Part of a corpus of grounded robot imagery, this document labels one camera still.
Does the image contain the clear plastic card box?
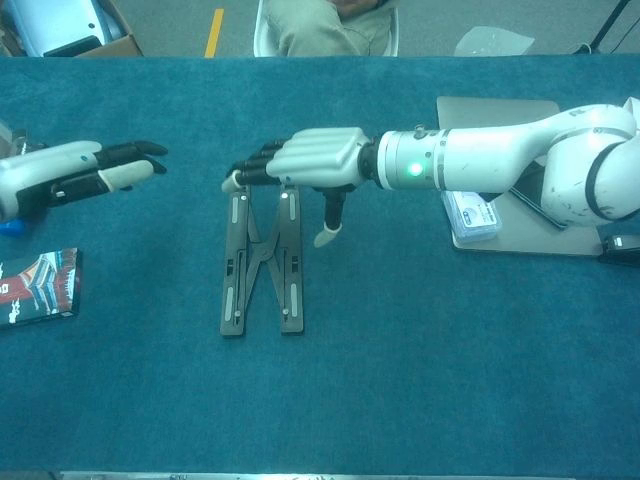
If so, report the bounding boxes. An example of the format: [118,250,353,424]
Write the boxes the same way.
[441,192,503,245]

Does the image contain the black tripod leg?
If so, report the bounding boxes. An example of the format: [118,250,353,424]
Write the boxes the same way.
[589,0,634,54]

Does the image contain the seated person beige trousers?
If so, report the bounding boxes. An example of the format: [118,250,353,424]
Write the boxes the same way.
[263,0,396,57]

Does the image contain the red black snack packet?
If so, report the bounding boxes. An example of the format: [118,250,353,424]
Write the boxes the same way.
[0,247,84,329]

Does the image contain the black folding laptop stand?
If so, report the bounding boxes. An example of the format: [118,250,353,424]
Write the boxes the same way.
[218,184,306,341]

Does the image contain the brown cardboard box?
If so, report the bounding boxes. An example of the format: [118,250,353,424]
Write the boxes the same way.
[0,0,145,59]

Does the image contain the blue felt table cover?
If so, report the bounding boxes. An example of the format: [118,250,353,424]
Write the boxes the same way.
[0,55,640,476]

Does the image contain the cola bottle blue label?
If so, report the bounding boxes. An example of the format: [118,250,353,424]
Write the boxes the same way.
[0,128,49,239]

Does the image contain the clear plastic bag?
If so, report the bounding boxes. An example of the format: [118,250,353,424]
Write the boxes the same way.
[453,26,536,57]

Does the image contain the white plastic device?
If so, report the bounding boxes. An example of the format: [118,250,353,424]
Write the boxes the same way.
[0,0,124,57]

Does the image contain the silver closed laptop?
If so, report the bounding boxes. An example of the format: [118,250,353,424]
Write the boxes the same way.
[436,95,603,257]

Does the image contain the small black device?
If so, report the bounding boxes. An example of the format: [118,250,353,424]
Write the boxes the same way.
[598,233,640,268]

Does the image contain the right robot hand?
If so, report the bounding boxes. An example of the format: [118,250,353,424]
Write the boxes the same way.
[221,127,374,249]

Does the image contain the black smartphone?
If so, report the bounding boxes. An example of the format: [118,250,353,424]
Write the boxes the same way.
[509,162,569,231]

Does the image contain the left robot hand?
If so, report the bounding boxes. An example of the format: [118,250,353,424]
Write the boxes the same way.
[0,140,169,224]

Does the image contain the yellow floor tape strip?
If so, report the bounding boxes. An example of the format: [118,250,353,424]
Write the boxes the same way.
[203,8,226,58]

